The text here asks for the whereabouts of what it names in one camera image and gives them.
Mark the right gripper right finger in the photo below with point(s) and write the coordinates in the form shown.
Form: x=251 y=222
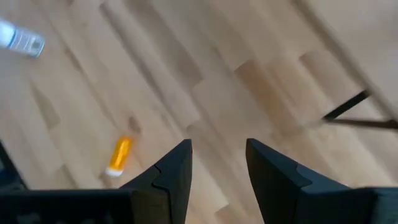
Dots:
x=295 y=196

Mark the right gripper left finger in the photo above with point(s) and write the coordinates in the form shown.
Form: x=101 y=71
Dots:
x=164 y=186

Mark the white bottle blue label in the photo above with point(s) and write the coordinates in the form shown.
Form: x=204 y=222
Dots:
x=25 y=42

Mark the amber vial white cap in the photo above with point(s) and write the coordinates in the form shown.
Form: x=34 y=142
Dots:
x=119 y=154

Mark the wooden shelf black frame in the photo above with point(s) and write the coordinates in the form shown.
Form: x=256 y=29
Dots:
x=373 y=123

